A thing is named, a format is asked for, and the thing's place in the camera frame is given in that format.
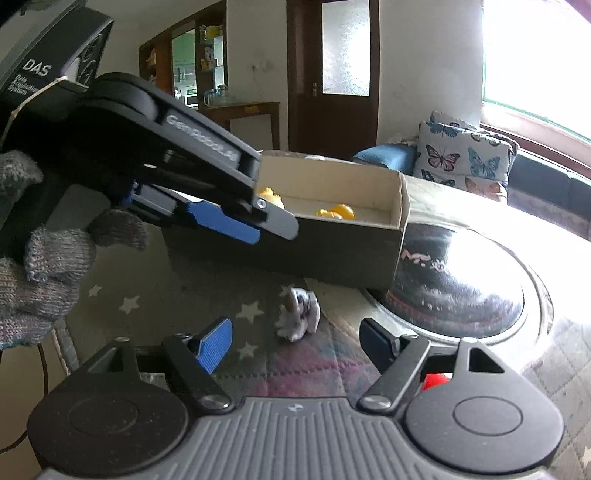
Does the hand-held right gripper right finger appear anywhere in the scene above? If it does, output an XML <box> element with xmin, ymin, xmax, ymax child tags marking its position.
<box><xmin>358</xmin><ymin>318</ymin><xmax>506</xmax><ymax>412</ymax></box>

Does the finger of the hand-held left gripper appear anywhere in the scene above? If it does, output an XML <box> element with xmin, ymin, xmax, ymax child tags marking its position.
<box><xmin>152</xmin><ymin>102</ymin><xmax>299</xmax><ymax>241</ymax></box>
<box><xmin>124</xmin><ymin>181</ymin><xmax>262</xmax><ymax>246</ymax></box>

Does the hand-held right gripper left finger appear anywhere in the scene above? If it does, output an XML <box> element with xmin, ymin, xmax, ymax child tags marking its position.
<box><xmin>85</xmin><ymin>318</ymin><xmax>235</xmax><ymax>412</ymax></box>

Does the cardboard box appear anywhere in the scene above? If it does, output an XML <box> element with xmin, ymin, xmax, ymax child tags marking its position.
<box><xmin>161</xmin><ymin>151</ymin><xmax>410</xmax><ymax>291</ymax></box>

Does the small white astronaut figurine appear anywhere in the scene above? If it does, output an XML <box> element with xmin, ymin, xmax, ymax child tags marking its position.
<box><xmin>274</xmin><ymin>286</ymin><xmax>321</xmax><ymax>343</ymax></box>

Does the person's left hand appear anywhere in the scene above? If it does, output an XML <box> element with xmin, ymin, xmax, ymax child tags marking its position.
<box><xmin>0</xmin><ymin>150</ymin><xmax>149</xmax><ymax>349</ymax></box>

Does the yellow toy duck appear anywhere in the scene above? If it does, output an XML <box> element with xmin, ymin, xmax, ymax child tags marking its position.
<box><xmin>255</xmin><ymin>186</ymin><xmax>284</xmax><ymax>208</ymax></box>
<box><xmin>315</xmin><ymin>203</ymin><xmax>357</xmax><ymax>220</ymax></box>

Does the round black glass cooktop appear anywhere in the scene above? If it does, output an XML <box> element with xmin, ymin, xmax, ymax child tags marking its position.
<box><xmin>360</xmin><ymin>217</ymin><xmax>555</xmax><ymax>348</ymax></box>

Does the wooden side table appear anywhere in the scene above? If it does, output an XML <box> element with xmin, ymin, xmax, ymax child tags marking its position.
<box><xmin>198</xmin><ymin>101</ymin><xmax>282</xmax><ymax>151</ymax></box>

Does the wooden display cabinet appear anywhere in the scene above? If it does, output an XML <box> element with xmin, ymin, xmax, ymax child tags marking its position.
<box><xmin>137</xmin><ymin>0</ymin><xmax>230</xmax><ymax>112</ymax></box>

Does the blue cushion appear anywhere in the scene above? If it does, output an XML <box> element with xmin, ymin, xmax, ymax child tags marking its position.
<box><xmin>352</xmin><ymin>144</ymin><xmax>419</xmax><ymax>174</ymax></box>

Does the brown wooden door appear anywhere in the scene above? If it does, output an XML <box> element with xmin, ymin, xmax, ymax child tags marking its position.
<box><xmin>286</xmin><ymin>0</ymin><xmax>380</xmax><ymax>161</ymax></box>

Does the butterfly print cushion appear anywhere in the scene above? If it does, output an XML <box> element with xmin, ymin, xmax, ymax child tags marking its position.
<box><xmin>412</xmin><ymin>121</ymin><xmax>516</xmax><ymax>202</ymax></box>
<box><xmin>428</xmin><ymin>111</ymin><xmax>521</xmax><ymax>155</ymax></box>

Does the dark sofa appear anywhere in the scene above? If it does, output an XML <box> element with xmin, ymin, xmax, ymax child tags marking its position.
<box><xmin>505</xmin><ymin>151</ymin><xmax>591</xmax><ymax>241</ymax></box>

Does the window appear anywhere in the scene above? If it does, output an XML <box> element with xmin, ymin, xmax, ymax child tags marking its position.
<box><xmin>479</xmin><ymin>0</ymin><xmax>591</xmax><ymax>145</ymax></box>

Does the black cable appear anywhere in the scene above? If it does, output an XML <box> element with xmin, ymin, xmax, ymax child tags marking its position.
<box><xmin>0</xmin><ymin>342</ymin><xmax>52</xmax><ymax>454</ymax></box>

